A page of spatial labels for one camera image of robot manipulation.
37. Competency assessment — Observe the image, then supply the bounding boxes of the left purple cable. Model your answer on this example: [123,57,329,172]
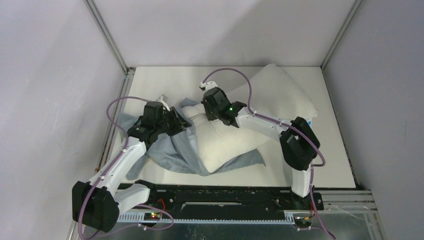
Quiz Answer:
[77,96,175,240]

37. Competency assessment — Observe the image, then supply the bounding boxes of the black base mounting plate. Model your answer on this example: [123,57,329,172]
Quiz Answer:
[136,180,324,217]

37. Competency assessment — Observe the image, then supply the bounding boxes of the aluminium frame post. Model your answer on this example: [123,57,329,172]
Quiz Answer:
[84,0,129,73]
[320,0,364,72]

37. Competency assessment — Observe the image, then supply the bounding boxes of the aluminium base frame rails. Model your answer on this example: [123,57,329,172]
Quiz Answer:
[66,67,388,240]

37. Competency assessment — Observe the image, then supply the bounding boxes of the grey-blue pillowcase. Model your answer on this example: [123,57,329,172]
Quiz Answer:
[126,98,269,180]

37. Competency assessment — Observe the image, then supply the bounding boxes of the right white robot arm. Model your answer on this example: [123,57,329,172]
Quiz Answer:
[199,83,322,209]

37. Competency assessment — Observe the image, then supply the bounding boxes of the white pillow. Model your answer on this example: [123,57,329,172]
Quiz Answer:
[182,64,320,174]

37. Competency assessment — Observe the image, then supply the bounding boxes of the right aluminium frame post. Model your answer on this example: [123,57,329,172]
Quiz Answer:
[320,0,364,72]

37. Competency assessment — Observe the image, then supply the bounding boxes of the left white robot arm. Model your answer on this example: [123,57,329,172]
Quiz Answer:
[71,101,191,234]

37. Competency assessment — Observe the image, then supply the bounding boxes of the left aluminium frame post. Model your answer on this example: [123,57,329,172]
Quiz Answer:
[84,0,129,73]

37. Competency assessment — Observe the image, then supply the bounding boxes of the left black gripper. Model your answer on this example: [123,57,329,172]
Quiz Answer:
[155,106,191,137]

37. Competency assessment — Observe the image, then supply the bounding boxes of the grey slotted cable duct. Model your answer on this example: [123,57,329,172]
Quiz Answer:
[117,211,295,225]

